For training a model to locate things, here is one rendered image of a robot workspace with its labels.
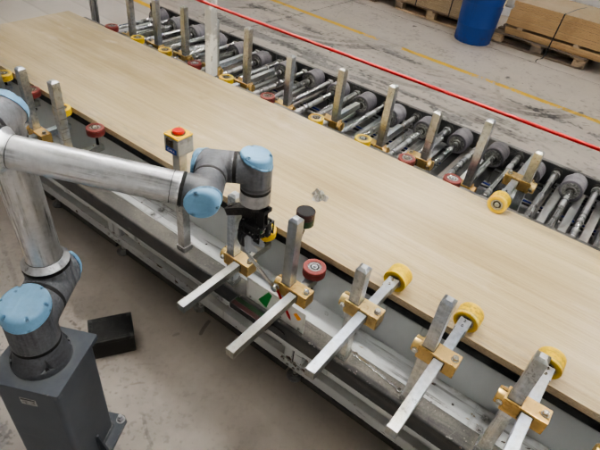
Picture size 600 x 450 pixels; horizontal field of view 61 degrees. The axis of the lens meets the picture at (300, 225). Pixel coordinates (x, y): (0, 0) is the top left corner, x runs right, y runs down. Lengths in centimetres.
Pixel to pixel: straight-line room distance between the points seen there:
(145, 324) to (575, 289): 194
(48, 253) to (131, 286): 121
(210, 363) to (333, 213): 102
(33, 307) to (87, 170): 55
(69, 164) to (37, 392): 81
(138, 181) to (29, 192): 42
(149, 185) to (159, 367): 141
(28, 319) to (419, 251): 129
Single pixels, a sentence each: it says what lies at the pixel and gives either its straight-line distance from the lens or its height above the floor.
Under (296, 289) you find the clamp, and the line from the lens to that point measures 169.
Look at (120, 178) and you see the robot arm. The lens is 132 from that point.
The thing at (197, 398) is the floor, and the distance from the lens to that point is 246.
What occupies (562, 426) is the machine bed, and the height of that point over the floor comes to 74.
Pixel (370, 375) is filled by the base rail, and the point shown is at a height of 70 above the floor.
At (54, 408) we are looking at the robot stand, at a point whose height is 50.
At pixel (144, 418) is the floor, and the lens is 244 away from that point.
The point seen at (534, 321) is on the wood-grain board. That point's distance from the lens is 183.
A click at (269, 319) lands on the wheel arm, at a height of 86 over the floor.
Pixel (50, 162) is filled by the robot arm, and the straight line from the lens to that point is 136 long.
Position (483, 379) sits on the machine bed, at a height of 74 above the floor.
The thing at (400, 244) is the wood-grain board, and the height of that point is 90.
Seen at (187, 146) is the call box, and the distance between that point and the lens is 177.
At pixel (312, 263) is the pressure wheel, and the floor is 91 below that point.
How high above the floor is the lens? 210
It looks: 39 degrees down
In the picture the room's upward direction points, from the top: 8 degrees clockwise
